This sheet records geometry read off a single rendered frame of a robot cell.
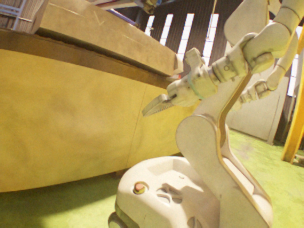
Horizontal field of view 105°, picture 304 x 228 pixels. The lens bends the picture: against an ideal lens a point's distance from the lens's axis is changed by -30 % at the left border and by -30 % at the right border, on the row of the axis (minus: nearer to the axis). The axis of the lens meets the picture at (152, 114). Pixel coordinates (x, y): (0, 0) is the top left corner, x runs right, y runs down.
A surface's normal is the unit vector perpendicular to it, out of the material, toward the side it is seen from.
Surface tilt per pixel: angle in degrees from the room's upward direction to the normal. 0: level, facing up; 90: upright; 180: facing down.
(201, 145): 90
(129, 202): 90
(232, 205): 90
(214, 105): 90
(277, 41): 108
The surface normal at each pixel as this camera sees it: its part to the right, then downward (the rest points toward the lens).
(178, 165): -0.27, -0.22
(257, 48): -0.78, 0.14
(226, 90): -0.60, -0.03
